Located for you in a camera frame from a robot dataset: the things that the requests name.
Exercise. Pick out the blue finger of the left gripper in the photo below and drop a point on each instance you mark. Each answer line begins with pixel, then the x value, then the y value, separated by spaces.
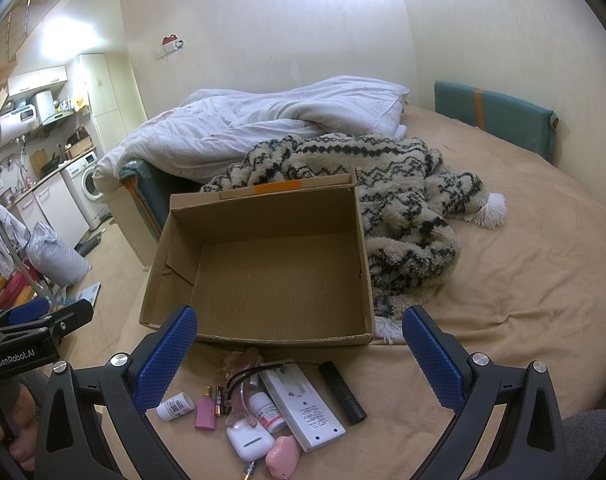
pixel 68 319
pixel 28 312

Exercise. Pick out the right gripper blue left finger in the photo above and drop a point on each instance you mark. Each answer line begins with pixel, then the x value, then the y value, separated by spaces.
pixel 133 383

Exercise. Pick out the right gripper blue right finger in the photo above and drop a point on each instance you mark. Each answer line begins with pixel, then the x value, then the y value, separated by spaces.
pixel 471 391

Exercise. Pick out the white pill bottle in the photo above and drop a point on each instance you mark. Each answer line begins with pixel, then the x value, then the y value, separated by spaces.
pixel 175 407

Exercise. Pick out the pink perfume bottle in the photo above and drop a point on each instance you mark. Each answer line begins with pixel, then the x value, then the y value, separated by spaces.
pixel 205 410

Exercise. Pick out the black flashlight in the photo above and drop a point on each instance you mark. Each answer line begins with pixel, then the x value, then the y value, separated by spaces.
pixel 350 407

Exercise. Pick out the white earbuds case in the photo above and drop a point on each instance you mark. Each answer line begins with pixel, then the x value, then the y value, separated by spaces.
pixel 249 442

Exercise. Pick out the white bottle red label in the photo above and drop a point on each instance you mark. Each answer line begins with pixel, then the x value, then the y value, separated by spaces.
pixel 266 412

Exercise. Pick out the white rectangular device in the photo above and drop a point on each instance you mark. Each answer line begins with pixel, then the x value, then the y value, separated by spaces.
pixel 307 415

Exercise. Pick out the person's left hand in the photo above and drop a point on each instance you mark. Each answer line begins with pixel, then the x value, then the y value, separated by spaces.
pixel 24 426

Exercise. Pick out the white floor scale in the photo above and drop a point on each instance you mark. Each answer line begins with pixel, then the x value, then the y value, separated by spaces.
pixel 89 294

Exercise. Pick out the white plastic bag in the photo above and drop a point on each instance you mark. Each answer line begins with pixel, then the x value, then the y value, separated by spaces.
pixel 54 258

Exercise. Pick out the small brown battery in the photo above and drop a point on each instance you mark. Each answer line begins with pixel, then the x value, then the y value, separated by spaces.
pixel 220 402

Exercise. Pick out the white washing machine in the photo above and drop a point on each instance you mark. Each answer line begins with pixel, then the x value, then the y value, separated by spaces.
pixel 78 176

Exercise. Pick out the pink heart-shaped case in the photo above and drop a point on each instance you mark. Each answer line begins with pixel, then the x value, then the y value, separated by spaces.
pixel 281 461

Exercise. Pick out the white water heater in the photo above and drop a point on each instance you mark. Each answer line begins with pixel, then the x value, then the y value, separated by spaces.
pixel 19 122

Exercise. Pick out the black and cream knit blanket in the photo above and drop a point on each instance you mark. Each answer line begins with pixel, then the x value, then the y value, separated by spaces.
pixel 408 198

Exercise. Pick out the brown cardboard box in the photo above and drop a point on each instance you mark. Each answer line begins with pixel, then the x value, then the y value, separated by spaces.
pixel 277 264

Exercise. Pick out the white duvet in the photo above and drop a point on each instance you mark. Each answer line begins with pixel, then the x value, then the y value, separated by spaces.
pixel 213 128

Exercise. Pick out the teal cushion with orange strap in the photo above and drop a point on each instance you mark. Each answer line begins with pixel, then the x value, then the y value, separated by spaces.
pixel 516 121

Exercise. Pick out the wall power strip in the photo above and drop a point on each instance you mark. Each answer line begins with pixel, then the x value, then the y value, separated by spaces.
pixel 169 45

